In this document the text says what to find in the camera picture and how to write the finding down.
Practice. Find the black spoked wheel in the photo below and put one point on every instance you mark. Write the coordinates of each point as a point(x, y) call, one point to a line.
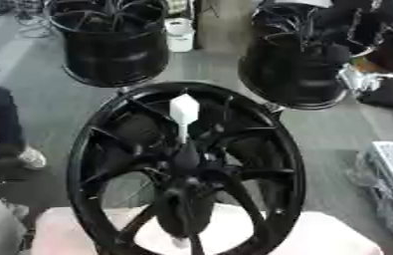
point(112, 146)

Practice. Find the silver metal object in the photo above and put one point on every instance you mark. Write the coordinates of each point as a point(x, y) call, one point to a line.
point(359, 79)

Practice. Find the white pin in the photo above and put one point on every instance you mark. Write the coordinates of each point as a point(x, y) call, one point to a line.
point(184, 109)

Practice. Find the white plastic container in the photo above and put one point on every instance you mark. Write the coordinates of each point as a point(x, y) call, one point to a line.
point(179, 35)

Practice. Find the black wheel rim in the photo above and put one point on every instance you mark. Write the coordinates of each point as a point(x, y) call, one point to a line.
point(292, 76)
point(118, 56)

